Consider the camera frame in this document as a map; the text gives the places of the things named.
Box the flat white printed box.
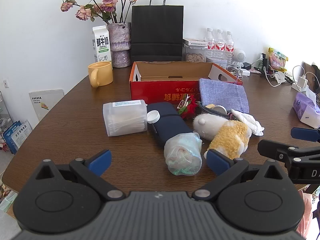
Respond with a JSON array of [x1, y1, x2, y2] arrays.
[[182, 38, 208, 49]]

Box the white earphones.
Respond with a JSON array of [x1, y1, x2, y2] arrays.
[[226, 64, 250, 77]]

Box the purple mottled vase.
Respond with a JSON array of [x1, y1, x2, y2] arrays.
[[106, 22, 132, 68]]

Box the navy blue pouch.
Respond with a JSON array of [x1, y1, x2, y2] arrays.
[[146, 102, 193, 150]]

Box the white yellow plush toy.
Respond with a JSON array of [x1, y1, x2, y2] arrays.
[[192, 113, 252, 160]]

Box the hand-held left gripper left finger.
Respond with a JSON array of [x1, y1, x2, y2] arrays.
[[35, 149, 125, 202]]

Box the red fabric flower clip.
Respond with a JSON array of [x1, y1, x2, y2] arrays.
[[177, 97, 198, 120]]

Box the black braided cable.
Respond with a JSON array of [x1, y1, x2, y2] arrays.
[[196, 101, 232, 118]]

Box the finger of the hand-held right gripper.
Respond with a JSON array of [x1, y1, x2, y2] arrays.
[[291, 127, 320, 143], [257, 139, 320, 166]]

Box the red cardboard box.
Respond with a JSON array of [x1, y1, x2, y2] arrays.
[[129, 61, 243, 105]]

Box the white leaning board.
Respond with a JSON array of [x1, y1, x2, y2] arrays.
[[29, 89, 65, 122]]

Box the metal wire rack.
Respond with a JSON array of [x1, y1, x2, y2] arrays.
[[0, 90, 13, 130]]

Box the white green milk carton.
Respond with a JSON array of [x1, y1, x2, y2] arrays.
[[92, 26, 112, 63]]

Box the purple cloth bag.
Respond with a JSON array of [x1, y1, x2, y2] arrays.
[[199, 78, 250, 114]]

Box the white plug charger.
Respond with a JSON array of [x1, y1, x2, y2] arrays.
[[291, 65, 320, 93]]

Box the brown board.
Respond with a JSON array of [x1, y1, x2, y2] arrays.
[[301, 61, 320, 98]]

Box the pink cloth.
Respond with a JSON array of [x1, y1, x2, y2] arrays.
[[300, 189, 314, 238]]

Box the white ribbed cap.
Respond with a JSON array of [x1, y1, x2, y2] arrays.
[[147, 110, 161, 124]]

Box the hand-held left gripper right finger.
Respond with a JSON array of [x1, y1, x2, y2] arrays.
[[192, 149, 289, 202]]

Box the clear plastic bag bundle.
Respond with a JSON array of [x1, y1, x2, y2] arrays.
[[164, 133, 203, 176]]

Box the black stand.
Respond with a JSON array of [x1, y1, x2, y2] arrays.
[[261, 59, 270, 78]]

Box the black paper bag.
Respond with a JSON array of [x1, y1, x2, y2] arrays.
[[131, 0, 184, 62]]

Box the blue printed box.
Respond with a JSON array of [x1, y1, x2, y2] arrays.
[[2, 121, 18, 154]]

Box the white adapter with cable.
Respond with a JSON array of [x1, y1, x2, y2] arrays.
[[265, 70, 287, 88]]

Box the white cloth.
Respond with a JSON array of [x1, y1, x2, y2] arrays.
[[231, 109, 265, 136]]

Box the purple tissue pack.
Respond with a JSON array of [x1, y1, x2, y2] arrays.
[[292, 86, 320, 128]]

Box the yellow pink snack packet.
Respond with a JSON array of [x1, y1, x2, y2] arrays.
[[268, 47, 288, 71]]

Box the white robot speaker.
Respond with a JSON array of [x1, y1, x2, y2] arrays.
[[231, 48, 247, 68]]

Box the clear cotton swab box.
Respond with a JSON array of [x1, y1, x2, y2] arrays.
[[103, 99, 148, 137]]

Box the clear seed container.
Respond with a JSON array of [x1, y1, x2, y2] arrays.
[[183, 44, 207, 63]]

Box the yellow mug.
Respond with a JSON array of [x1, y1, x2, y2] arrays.
[[87, 61, 114, 88]]

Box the printed white card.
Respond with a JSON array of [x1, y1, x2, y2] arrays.
[[11, 120, 33, 148]]

